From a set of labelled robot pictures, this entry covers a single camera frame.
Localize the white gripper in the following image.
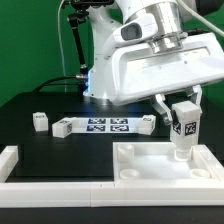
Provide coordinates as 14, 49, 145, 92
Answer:
105, 33, 224, 126

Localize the white square table top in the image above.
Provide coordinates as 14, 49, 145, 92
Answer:
113, 142, 224, 181

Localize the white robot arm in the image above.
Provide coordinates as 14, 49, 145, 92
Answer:
68, 0, 224, 124

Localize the white fiducial tag sheet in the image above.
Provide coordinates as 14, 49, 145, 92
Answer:
72, 117, 140, 133

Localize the white U-shaped obstacle fence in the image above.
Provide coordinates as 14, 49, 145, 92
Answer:
0, 146, 224, 208

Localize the black cable at base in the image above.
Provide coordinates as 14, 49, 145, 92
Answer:
32, 75, 88, 93

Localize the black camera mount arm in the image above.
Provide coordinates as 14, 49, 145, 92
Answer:
67, 13, 88, 79

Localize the white hanging cable left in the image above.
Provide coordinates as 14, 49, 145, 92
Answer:
56, 0, 68, 93

